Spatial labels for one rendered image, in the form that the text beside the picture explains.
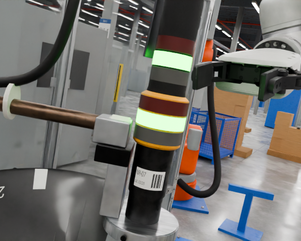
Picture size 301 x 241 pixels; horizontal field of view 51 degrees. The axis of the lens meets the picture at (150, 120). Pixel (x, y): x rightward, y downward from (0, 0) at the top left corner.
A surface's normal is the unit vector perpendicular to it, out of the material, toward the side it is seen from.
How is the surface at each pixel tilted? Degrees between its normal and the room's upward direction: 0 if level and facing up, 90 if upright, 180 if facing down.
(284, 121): 90
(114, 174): 90
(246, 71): 105
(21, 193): 43
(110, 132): 90
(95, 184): 34
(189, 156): 90
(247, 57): 25
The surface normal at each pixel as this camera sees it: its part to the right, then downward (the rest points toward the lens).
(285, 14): -0.32, 0.30
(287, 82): 0.12, 0.33
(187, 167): -0.01, 0.14
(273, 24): -0.72, 0.26
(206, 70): 0.78, 0.22
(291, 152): -0.44, 0.05
